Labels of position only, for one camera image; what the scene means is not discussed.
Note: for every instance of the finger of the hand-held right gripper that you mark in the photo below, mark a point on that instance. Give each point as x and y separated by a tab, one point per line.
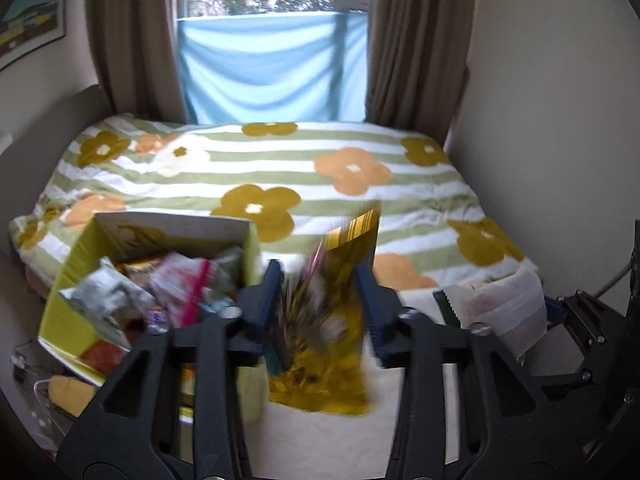
585	377
580	312

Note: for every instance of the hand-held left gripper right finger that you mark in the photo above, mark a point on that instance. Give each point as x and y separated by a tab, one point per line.
374	315

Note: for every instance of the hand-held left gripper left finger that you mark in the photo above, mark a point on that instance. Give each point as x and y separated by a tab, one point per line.
269	300

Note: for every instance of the yellow striped snack packet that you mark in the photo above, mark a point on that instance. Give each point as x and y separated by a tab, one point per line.
325	335

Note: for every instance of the clear packet with pink top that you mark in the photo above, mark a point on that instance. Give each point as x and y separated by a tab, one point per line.
175	285

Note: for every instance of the blue and white candy bar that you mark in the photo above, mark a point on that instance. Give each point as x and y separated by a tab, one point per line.
156	317

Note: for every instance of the silver snack packet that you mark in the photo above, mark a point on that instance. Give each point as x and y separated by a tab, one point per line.
107	295

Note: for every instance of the yellow-green cardboard box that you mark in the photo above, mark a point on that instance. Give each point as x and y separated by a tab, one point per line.
75	270

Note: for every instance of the white packet with dark edge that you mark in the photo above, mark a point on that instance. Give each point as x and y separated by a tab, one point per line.
500	310

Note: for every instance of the floral striped blanket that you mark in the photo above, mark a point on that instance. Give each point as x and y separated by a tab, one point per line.
350	210

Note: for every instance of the brown striped snack packet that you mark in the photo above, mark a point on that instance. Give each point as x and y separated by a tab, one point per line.
142	266

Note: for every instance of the yellow soft item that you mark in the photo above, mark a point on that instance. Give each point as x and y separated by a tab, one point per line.
70	395

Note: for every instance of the light blue cloth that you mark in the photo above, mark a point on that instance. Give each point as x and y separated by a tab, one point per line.
270	70

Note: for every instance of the clear plastic container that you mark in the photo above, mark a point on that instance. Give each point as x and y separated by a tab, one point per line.
30	375

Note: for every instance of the brown curtain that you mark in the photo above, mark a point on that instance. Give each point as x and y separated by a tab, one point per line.
415	45
135	35

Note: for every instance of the grey headboard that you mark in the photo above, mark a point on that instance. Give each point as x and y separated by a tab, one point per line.
50	130

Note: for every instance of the framed wall poster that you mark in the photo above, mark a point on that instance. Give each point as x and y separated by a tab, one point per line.
35	10

